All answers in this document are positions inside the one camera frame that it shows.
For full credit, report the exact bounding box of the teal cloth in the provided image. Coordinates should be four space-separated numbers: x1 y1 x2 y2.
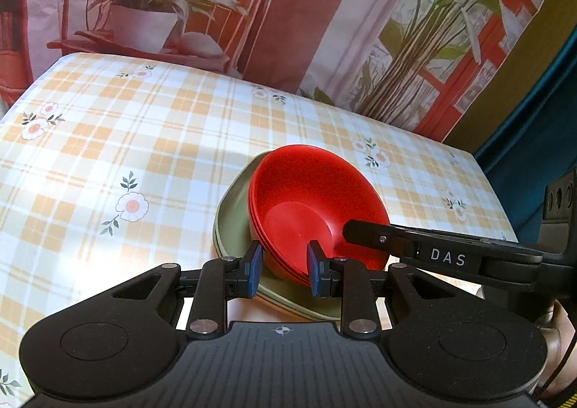
475 20 577 237

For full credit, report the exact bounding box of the person's right hand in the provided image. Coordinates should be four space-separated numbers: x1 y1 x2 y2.
538 297 577 391

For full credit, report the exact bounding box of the red bowl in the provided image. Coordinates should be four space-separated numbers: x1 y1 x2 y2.
249 164 389 281
251 144 391 274
247 178 388 288

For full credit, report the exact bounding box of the olive cloth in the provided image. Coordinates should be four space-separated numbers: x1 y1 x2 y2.
442 0 577 152

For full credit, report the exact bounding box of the printed backdrop cloth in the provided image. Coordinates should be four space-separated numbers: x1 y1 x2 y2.
0 0 566 142

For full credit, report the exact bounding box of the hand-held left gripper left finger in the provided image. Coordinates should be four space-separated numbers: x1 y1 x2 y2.
112 240 263 340

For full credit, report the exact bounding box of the peach plate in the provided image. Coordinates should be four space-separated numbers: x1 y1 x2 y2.
226 288 316 324

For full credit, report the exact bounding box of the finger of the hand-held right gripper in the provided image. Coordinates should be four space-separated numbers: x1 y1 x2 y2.
342 219 420 256

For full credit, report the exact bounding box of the plaid floral tablecloth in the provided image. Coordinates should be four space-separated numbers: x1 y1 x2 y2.
0 52 519 408

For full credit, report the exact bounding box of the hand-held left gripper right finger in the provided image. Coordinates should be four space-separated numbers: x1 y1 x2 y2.
307 240 456 340

